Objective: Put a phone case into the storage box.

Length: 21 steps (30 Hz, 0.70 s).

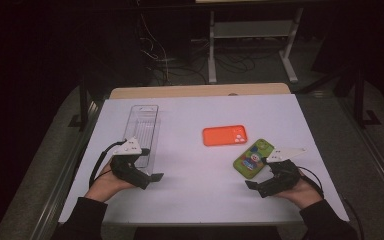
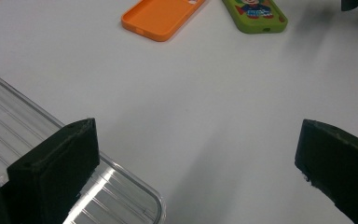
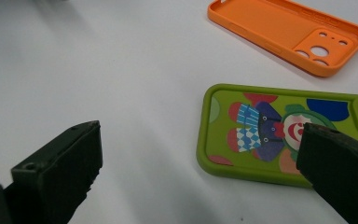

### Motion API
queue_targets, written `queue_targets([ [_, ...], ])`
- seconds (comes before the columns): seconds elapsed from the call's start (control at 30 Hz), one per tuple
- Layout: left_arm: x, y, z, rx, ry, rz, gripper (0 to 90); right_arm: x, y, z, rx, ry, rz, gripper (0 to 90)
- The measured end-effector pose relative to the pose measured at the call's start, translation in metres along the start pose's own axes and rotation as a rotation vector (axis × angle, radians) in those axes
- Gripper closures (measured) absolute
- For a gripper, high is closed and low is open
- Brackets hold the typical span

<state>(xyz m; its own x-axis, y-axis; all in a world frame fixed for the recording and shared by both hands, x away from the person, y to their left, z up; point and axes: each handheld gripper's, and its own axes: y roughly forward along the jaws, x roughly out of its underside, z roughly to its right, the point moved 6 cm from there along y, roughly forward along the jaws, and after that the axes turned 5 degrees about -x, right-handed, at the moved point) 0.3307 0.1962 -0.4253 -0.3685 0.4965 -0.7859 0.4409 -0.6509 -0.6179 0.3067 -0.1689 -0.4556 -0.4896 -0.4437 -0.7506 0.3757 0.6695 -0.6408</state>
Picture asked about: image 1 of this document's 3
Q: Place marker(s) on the white metal desk frame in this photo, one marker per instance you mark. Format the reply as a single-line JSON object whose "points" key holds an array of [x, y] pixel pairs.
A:
{"points": [[253, 29]]}

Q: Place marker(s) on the clear plastic tray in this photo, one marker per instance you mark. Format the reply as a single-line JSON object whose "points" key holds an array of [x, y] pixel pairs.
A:
{"points": [[144, 126]]}

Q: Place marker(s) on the white table mat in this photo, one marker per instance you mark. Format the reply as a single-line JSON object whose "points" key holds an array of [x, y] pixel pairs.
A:
{"points": [[196, 186]]}

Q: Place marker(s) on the orange phone case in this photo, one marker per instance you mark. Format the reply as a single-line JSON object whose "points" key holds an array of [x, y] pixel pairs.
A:
{"points": [[221, 136]]}

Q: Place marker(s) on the green cartoon phone case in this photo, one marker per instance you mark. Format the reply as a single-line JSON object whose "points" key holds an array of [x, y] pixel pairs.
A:
{"points": [[251, 160]]}

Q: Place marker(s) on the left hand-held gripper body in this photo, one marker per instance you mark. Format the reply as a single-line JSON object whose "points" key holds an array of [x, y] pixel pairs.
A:
{"points": [[126, 170]]}

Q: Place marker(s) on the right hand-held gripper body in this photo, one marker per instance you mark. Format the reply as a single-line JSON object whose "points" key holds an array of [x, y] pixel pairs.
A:
{"points": [[283, 178]]}

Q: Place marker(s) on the person's left hand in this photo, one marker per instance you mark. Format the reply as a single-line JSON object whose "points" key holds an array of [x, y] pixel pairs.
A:
{"points": [[105, 185]]}

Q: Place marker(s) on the black metal stand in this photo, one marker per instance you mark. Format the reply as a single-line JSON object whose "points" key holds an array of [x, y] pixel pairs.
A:
{"points": [[83, 106], [359, 100]]}

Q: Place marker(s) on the person's right hand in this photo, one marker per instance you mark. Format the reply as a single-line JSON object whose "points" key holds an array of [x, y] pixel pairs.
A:
{"points": [[305, 195]]}

